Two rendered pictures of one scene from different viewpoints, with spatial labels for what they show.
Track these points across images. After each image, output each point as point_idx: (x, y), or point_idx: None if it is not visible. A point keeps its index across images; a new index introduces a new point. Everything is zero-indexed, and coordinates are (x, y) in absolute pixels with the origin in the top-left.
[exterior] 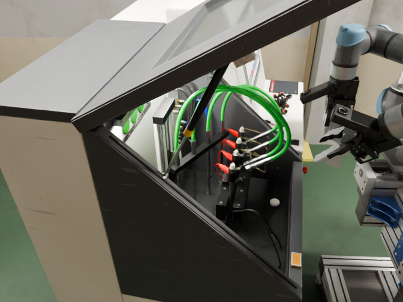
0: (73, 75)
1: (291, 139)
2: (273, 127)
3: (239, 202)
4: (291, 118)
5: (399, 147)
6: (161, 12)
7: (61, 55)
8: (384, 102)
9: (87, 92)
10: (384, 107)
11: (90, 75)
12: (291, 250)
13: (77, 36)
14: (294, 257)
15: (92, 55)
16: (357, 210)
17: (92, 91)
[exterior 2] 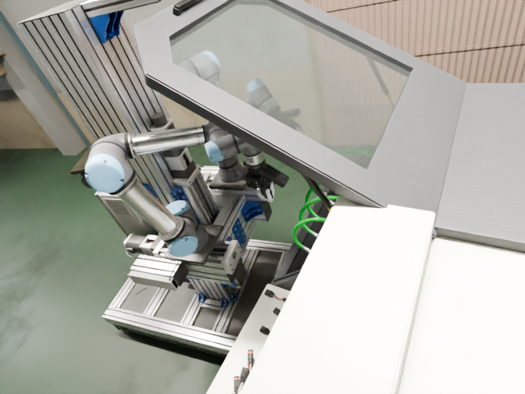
0: (501, 112)
1: (269, 302)
2: (301, 244)
3: None
4: (246, 348)
5: (199, 242)
6: (470, 338)
7: None
8: (192, 234)
9: (470, 97)
10: (194, 235)
11: (483, 112)
12: (322, 202)
13: None
14: None
15: (505, 139)
16: (241, 281)
17: (466, 97)
